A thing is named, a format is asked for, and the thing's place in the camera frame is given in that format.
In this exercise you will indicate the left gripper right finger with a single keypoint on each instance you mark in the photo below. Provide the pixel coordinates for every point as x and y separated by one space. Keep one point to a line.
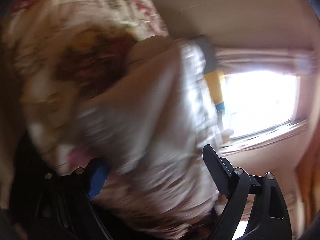
269 217

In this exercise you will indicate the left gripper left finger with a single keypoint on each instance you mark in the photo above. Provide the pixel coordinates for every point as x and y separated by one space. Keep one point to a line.
65 209

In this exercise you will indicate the beige quilted down jacket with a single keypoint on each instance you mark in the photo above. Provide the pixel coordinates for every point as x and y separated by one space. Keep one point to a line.
151 127

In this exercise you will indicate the grey yellow blue headboard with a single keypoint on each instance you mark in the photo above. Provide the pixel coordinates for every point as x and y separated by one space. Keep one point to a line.
212 73

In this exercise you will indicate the left patterned curtain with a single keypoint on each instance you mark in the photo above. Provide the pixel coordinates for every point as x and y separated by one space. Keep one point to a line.
297 62

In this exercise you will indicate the floral bed quilt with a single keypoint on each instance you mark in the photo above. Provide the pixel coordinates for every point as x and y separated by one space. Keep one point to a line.
61 52

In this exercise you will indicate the window with white frame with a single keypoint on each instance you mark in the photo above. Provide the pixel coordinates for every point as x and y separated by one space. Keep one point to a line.
257 101

